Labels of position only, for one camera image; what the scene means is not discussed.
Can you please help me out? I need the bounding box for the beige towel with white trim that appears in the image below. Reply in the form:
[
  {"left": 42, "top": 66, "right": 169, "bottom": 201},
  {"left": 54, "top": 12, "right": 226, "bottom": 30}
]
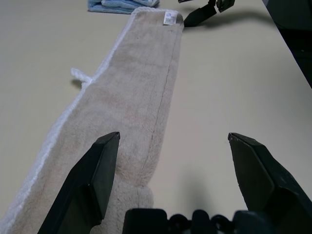
[{"left": 0, "top": 6, "right": 185, "bottom": 234}]

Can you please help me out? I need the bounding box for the blue folded towel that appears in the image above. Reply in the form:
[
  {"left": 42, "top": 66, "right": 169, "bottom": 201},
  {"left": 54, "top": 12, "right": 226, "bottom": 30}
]
[{"left": 87, "top": 0, "right": 160, "bottom": 13}]

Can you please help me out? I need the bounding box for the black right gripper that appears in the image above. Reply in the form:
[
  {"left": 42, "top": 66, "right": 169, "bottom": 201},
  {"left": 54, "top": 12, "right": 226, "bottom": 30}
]
[{"left": 177, "top": 0, "right": 236, "bottom": 27}]

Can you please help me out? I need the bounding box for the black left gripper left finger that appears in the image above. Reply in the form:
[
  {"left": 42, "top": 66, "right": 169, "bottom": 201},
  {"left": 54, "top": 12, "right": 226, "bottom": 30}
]
[{"left": 38, "top": 131, "right": 120, "bottom": 234}]

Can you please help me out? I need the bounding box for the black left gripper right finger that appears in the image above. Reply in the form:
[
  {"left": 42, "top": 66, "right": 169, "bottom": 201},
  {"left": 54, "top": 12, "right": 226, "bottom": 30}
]
[{"left": 228, "top": 132, "right": 312, "bottom": 234}]

